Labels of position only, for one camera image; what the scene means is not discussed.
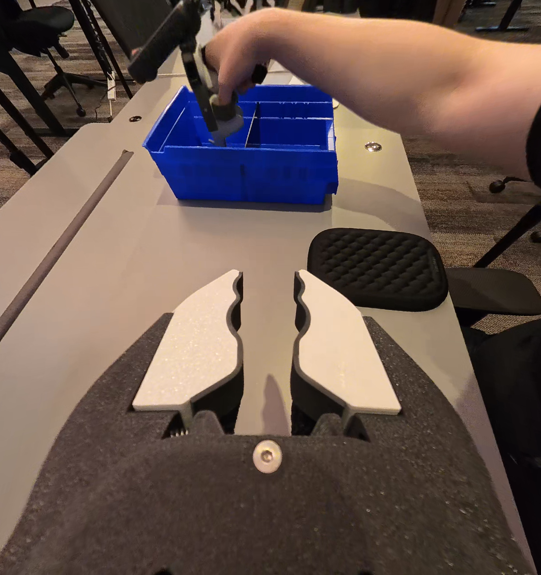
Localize black office chair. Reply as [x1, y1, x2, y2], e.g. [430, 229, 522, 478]
[8, 4, 98, 118]

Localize person's right forearm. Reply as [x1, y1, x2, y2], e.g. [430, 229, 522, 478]
[270, 17, 541, 181]

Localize blue divided storage bin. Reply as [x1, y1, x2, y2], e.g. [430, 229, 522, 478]
[142, 83, 341, 206]

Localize black metal frame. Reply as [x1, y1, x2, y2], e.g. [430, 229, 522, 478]
[0, 0, 69, 177]

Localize black chair armrest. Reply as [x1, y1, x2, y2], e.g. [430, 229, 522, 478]
[446, 267, 541, 317]

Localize person's black clothing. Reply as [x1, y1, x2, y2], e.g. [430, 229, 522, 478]
[470, 80, 541, 575]

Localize black chair base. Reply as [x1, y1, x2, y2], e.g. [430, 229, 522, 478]
[475, 175, 541, 270]

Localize grey desk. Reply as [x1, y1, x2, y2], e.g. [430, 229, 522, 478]
[0, 58, 538, 575]

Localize black quilted wrist rest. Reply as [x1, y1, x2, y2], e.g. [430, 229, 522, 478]
[306, 227, 451, 313]

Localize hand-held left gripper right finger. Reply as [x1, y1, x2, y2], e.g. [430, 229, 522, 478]
[291, 269, 402, 425]

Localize person's right hand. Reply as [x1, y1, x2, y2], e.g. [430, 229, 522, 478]
[204, 10, 294, 107]

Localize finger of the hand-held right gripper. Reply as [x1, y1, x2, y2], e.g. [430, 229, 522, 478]
[182, 44, 218, 135]

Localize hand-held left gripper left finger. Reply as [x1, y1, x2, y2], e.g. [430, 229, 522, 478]
[130, 269, 245, 425]

